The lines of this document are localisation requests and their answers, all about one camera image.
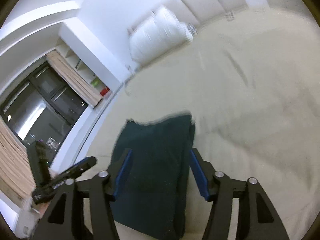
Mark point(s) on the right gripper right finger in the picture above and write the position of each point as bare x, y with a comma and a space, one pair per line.
257, 216

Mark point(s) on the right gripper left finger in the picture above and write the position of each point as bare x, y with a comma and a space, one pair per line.
81, 210

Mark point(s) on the dark green garment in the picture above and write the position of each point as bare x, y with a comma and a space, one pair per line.
154, 197

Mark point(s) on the beige curtain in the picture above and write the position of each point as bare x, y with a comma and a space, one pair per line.
16, 178

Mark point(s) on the dark window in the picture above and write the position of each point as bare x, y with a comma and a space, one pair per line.
43, 107

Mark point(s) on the red box on shelf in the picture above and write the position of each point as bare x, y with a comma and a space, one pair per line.
104, 91

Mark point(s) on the beige bed sheet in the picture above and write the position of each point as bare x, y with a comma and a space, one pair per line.
252, 87

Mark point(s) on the white pillow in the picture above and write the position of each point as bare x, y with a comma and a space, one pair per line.
158, 34

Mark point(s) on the white padded headboard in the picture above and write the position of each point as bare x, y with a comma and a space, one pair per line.
199, 12

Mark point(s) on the white wall shelf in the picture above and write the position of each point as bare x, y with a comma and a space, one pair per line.
79, 66

